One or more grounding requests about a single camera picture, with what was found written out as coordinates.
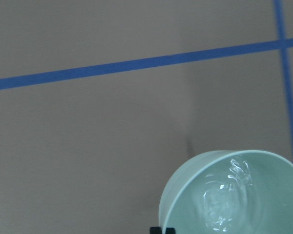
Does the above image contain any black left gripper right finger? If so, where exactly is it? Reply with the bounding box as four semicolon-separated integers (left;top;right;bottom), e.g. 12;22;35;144
165;227;175;234

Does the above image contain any mint green bowl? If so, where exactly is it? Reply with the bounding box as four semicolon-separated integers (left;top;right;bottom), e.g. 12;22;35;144
159;150;293;234

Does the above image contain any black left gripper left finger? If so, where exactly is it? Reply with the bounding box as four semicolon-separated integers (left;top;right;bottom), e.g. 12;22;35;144
149;226;162;234

